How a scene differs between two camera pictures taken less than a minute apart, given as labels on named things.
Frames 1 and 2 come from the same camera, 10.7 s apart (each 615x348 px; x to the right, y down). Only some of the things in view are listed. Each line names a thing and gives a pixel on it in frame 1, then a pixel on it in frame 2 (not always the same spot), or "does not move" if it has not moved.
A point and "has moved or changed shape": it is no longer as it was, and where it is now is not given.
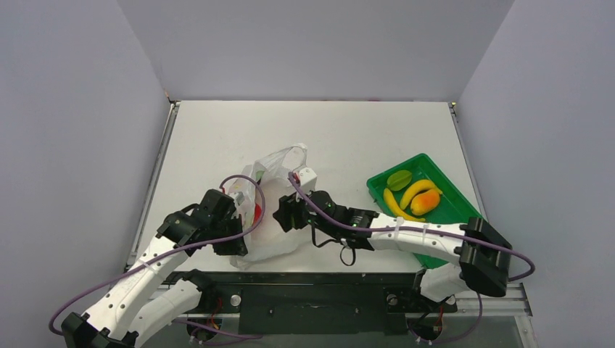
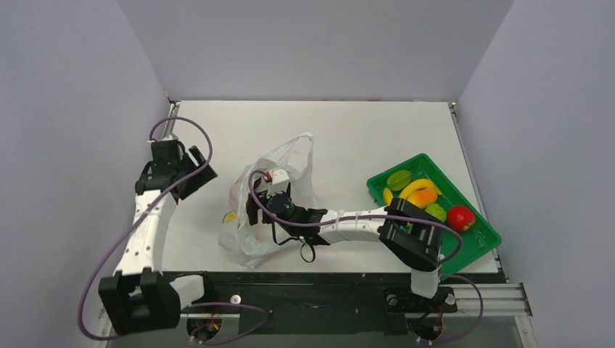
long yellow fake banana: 415,188 does not move
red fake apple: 257,213 has moved or changed shape
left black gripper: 236,247 → 201,179
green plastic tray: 454,207 does not move
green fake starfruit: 399,180 does not move
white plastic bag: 256,191 has moved or changed shape
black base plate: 318,303 does not move
